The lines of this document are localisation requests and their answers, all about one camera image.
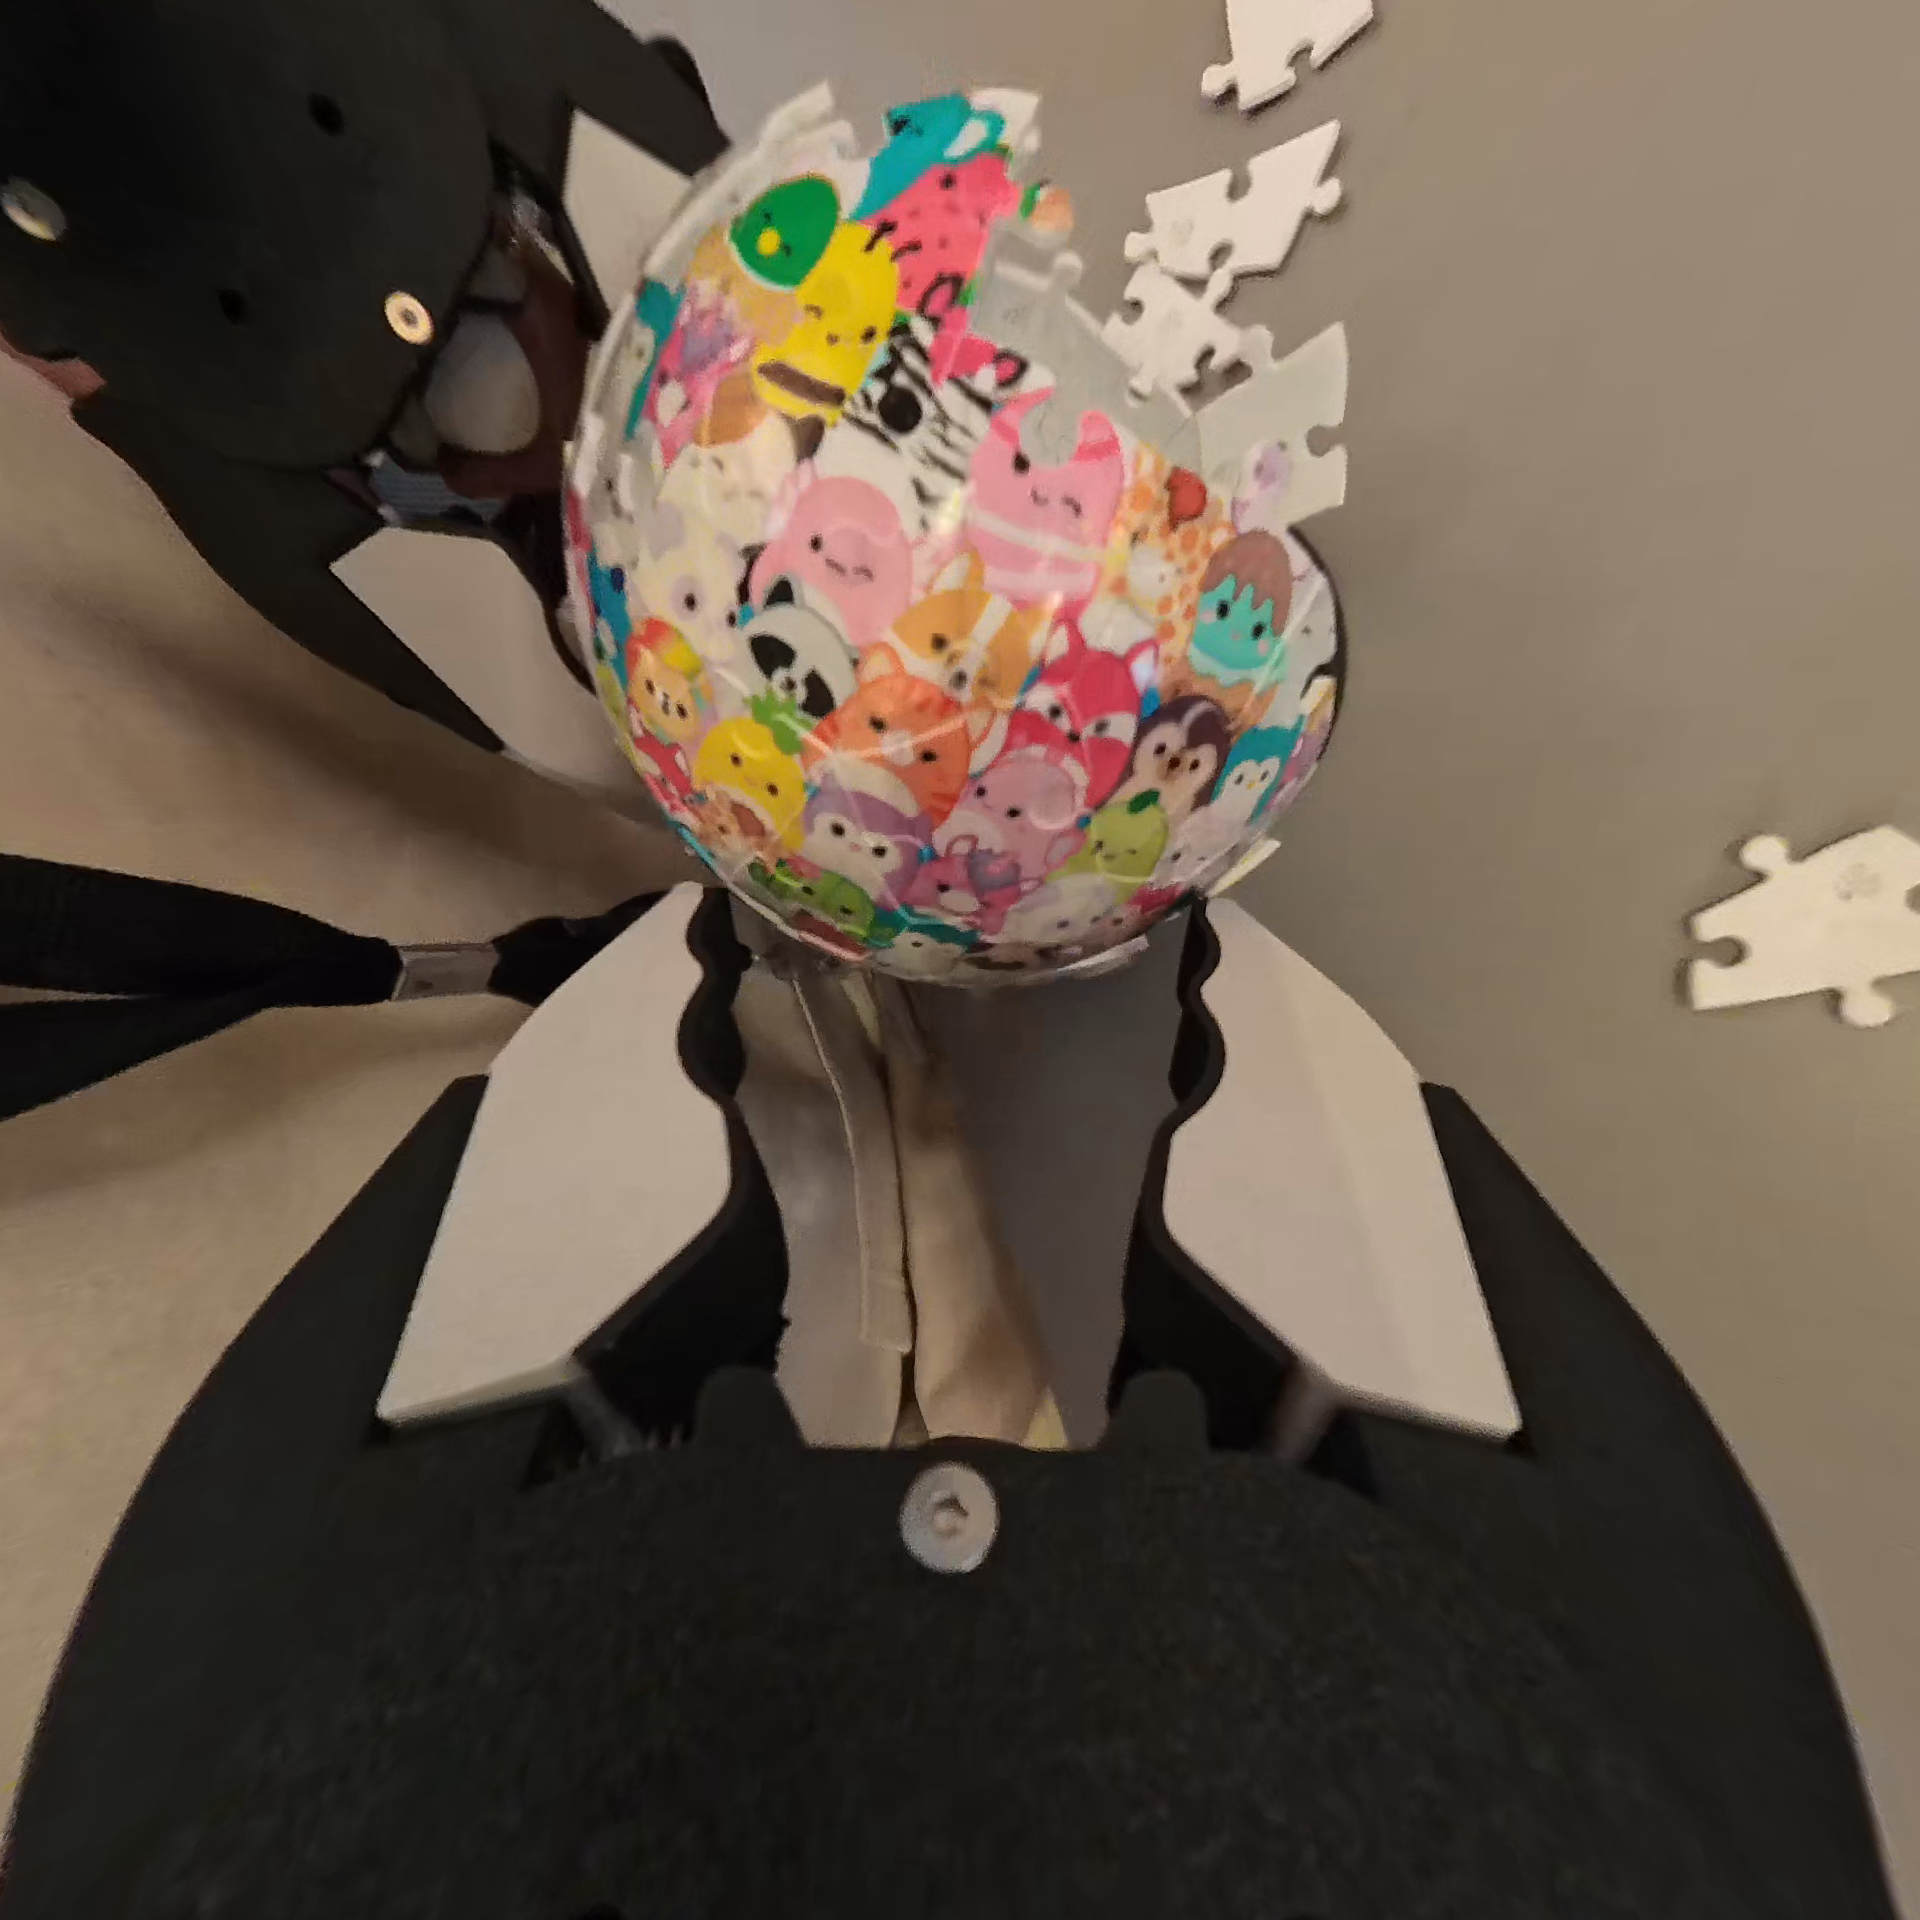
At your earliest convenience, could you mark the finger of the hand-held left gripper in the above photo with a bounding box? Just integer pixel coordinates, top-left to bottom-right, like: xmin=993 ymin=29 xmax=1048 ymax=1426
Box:
xmin=330 ymin=534 xmax=647 ymax=813

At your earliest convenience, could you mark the black lanyard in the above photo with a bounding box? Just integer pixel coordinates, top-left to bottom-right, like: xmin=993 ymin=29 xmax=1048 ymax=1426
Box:
xmin=0 ymin=857 xmax=678 ymax=1118

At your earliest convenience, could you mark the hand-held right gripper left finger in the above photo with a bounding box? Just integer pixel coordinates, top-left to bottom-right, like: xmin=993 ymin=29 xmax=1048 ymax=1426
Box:
xmin=376 ymin=893 xmax=787 ymax=1442

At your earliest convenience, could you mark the colourful puzzle ball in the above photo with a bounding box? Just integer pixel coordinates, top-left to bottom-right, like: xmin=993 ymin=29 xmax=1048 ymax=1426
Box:
xmin=562 ymin=85 xmax=1358 ymax=986

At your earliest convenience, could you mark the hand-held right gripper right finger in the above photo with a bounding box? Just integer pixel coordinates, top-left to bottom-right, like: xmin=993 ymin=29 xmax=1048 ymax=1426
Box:
xmin=1115 ymin=900 xmax=1523 ymax=1449

